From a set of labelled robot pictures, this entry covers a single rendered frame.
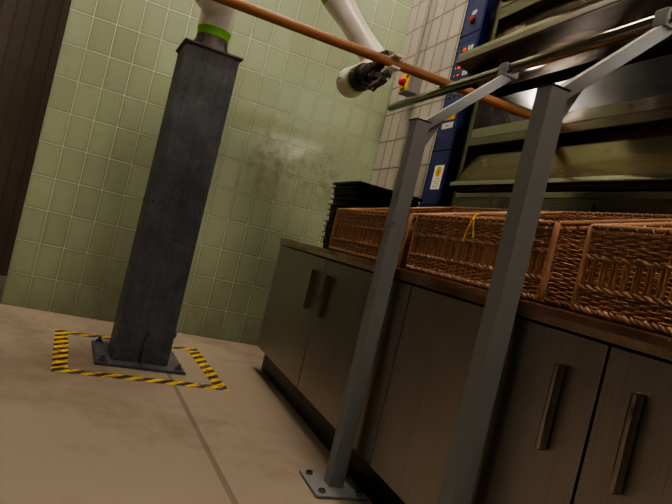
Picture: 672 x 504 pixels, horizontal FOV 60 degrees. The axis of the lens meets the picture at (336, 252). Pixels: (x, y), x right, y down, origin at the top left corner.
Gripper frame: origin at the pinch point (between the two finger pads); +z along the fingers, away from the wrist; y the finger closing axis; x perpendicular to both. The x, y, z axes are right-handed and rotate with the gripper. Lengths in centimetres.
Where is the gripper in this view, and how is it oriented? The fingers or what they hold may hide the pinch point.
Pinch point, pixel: (392, 63)
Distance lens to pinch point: 192.4
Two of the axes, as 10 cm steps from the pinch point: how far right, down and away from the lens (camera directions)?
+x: -9.0, -2.2, -3.7
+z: 3.5, 1.0, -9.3
